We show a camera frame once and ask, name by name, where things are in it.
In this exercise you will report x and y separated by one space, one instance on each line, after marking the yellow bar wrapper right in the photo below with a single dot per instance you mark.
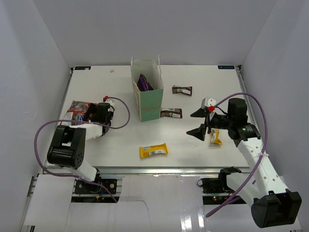
215 137

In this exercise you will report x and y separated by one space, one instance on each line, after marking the purple chip bag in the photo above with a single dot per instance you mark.
143 84

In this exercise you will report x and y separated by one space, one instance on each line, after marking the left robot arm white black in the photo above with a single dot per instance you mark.
68 143

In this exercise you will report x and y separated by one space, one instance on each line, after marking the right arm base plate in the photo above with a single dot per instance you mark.
213 192

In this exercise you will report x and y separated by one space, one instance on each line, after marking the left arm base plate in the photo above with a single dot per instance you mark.
105 186

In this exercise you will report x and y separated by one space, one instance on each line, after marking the blue label right corner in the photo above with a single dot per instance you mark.
226 67

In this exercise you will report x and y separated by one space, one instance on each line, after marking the brown bar wrapper far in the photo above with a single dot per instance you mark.
182 90

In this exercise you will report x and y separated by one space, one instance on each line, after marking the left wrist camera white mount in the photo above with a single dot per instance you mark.
108 100

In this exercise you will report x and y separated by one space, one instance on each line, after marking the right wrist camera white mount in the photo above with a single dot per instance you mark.
208 104

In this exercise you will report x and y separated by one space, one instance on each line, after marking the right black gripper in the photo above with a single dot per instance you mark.
199 132

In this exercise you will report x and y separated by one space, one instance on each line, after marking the red cookie snack bag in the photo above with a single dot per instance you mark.
77 111

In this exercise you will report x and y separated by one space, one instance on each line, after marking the yellow bar wrapper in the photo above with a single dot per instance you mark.
215 137
148 151

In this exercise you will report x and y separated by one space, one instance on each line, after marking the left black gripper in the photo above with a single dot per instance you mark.
91 109

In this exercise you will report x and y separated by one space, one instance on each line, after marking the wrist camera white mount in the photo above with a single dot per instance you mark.
208 104
108 100

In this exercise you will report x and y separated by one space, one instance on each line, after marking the blue label corner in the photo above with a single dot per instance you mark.
226 67
82 68

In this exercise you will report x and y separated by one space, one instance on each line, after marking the yellow bar wrapper centre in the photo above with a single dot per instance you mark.
148 151

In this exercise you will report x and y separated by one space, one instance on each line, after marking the brown bar wrapper near bag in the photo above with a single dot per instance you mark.
171 112

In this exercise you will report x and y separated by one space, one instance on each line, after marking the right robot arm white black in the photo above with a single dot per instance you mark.
270 200

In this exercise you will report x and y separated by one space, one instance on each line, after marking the green white paper bag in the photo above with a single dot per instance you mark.
148 102

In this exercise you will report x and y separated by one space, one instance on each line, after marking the aluminium front rail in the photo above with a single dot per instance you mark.
160 170

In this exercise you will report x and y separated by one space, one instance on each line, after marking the blue label left corner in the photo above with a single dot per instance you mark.
82 68

